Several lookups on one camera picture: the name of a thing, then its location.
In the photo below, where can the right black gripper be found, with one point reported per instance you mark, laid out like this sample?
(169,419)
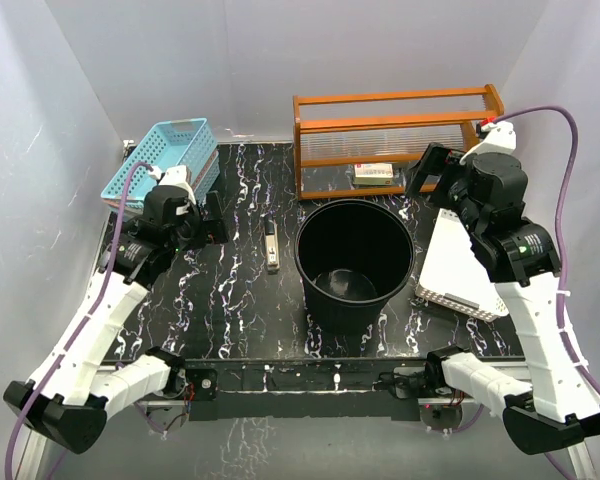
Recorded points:
(435,159)

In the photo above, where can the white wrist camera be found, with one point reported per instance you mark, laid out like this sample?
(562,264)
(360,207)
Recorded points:
(178,176)
(500,138)

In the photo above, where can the large black plastic bucket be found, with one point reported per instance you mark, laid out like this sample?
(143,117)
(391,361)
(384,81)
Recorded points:
(353,256)

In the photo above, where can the pink perforated plastic basket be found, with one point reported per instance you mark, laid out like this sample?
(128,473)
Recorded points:
(142,183)

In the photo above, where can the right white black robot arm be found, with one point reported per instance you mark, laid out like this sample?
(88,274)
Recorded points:
(558,407)

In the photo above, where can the white perforated plastic basket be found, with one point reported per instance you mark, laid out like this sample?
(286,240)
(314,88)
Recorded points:
(452,277)

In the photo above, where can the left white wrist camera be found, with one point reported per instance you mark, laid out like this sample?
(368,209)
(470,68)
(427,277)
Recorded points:
(178,176)

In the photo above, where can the black silver stapler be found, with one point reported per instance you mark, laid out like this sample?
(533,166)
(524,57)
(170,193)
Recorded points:
(271,244)

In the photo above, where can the blue perforated plastic basket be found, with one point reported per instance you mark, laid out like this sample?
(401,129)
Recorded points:
(186,142)

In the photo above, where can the black front mounting rail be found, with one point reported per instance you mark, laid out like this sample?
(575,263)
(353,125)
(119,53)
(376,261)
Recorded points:
(306,388)

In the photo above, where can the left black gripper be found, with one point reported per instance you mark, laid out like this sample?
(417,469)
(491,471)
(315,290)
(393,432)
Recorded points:
(212,231)

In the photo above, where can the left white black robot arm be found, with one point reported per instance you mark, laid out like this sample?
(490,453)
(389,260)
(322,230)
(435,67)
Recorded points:
(64,400)

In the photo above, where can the orange wooden shelf rack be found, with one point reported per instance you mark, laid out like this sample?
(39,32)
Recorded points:
(340,131)

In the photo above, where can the small white red box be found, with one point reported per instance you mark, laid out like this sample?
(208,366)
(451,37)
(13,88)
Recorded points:
(373,174)

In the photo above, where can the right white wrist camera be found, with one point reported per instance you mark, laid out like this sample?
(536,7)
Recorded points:
(500,138)

